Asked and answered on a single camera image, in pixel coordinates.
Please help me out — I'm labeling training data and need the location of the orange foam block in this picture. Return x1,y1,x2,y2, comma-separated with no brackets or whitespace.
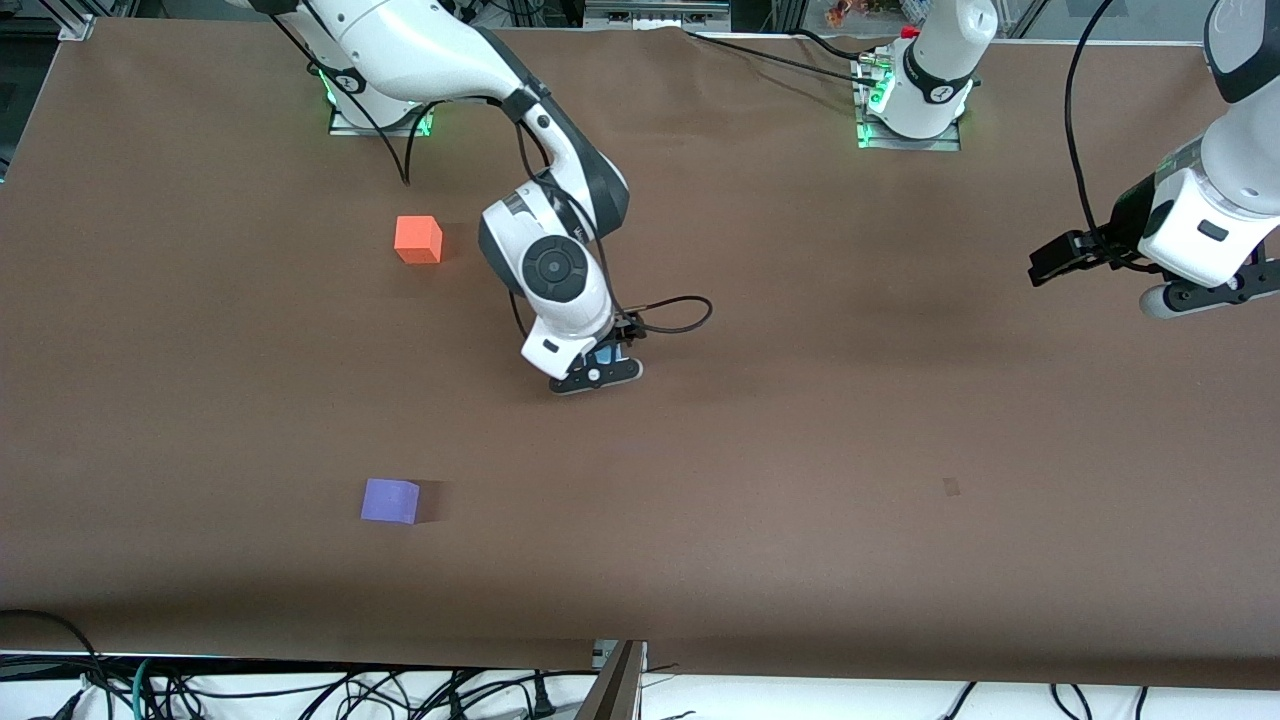
394,215,444,265

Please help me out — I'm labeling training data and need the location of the purple foam block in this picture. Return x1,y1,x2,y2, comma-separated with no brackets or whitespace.
360,478,421,525

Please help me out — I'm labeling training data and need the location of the brown table cover sheet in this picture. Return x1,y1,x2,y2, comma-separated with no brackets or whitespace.
0,18,1280,691

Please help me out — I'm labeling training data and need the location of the orange coloured background object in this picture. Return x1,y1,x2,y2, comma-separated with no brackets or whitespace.
825,0,901,26

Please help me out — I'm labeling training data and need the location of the grey power strip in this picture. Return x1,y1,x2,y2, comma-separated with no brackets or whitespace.
585,0,731,31

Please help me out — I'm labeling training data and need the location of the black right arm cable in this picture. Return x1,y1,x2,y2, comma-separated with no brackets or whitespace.
268,5,714,349

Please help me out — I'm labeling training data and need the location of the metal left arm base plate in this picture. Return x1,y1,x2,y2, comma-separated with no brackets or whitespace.
853,55,964,153

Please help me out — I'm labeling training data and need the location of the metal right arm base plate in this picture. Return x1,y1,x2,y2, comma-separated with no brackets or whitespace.
328,60,435,138

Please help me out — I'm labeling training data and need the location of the black cable on table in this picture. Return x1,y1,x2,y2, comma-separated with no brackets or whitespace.
685,28,881,86

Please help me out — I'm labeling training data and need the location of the brown angled post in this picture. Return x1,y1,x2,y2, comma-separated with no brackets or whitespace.
578,640,647,720

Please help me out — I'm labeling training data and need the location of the teal floor cable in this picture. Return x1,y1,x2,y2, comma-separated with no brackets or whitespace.
128,657,166,720

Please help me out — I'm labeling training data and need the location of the black looped floor cable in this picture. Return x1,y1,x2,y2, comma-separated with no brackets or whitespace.
0,608,106,720

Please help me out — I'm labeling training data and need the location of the aluminium frame corner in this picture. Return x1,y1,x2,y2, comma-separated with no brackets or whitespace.
40,0,97,41

